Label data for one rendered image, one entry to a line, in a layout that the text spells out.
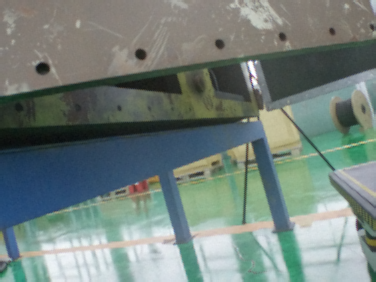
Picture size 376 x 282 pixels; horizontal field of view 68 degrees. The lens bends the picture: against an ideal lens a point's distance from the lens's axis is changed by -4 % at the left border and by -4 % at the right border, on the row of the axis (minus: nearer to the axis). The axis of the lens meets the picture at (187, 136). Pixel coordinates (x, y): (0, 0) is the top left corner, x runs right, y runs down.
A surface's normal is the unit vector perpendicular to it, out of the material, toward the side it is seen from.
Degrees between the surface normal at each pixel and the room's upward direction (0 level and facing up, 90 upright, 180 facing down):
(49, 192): 90
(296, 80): 90
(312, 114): 90
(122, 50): 90
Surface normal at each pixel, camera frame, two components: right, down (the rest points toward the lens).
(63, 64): 0.34, -0.15
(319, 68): -0.51, 0.09
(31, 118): 0.85, -0.26
